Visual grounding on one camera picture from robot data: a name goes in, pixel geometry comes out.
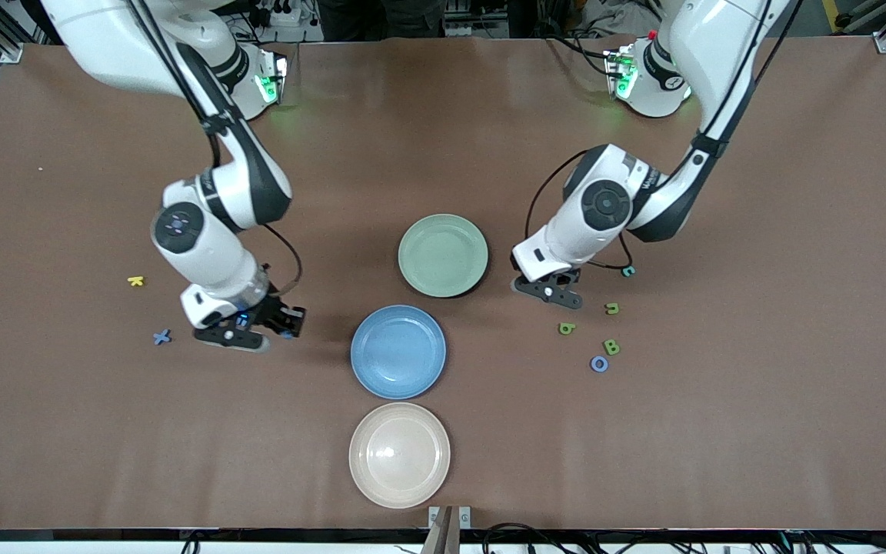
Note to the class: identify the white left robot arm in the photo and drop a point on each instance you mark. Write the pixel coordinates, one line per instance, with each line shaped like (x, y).
(566, 238)

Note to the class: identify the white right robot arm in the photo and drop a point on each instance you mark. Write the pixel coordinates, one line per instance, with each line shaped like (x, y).
(212, 261)

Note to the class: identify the grey fabric bundle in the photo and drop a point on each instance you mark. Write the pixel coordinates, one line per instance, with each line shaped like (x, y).
(620, 15)

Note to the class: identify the blue foam letter X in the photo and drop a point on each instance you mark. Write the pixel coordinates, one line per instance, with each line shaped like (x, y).
(161, 336)

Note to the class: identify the blue plate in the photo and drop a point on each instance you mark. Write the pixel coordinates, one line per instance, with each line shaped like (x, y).
(398, 352)

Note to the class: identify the beige plate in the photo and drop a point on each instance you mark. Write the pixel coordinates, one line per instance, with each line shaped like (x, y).
(399, 455)

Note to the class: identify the green plate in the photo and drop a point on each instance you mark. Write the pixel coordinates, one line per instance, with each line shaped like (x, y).
(443, 255)

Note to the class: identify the blue foam letter O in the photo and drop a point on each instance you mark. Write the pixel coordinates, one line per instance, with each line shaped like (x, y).
(593, 364)

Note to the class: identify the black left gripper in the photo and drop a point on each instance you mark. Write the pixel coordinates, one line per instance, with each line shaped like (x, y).
(514, 262)

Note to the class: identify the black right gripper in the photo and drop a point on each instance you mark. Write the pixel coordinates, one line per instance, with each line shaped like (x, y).
(274, 312)

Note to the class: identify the green foam letter B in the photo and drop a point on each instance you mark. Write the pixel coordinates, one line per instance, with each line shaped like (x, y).
(611, 347)

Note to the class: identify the metal camera stand bracket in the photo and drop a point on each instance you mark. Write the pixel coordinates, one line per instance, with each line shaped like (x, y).
(443, 531)

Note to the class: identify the white power strip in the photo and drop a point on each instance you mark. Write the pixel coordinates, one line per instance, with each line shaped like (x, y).
(281, 14)

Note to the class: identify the green foam number six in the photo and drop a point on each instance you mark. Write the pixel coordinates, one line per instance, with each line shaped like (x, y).
(567, 329)

